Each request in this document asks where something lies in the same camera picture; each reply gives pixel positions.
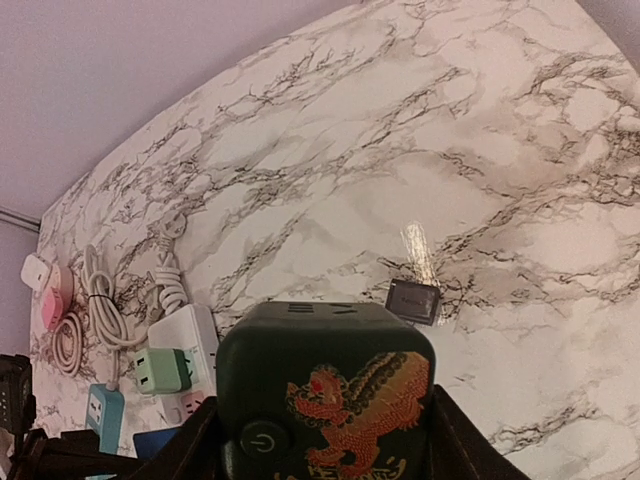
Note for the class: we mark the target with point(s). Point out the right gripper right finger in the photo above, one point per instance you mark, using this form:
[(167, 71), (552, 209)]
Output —
[(456, 449)]

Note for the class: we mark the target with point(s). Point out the mint green usb charger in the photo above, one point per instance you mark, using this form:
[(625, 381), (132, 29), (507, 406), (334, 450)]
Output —
[(161, 371)]

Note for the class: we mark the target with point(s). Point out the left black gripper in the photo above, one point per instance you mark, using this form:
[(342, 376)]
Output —
[(75, 455)]

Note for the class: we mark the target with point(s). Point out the blue cube socket adapter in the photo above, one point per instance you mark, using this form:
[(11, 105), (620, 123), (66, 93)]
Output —
[(150, 443)]

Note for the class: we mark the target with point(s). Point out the long white power strip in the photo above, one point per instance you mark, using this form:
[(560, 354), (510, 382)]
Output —
[(192, 331)]

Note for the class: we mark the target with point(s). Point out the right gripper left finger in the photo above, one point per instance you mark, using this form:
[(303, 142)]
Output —
[(194, 452)]

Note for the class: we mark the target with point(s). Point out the teal power strip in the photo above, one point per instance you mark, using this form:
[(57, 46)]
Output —
[(104, 414)]

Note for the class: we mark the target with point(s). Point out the left aluminium corner post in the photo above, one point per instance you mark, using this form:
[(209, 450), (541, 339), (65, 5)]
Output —
[(19, 220)]

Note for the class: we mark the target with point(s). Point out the small black plug adapter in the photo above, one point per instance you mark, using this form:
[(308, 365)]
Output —
[(414, 302)]

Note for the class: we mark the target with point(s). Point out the pink power strip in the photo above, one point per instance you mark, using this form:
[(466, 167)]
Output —
[(57, 296)]

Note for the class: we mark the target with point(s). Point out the white small adapter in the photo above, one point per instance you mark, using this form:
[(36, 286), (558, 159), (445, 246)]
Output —
[(35, 272)]

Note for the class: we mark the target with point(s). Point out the dark green dragon cube adapter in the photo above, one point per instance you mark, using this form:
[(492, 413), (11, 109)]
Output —
[(324, 391)]

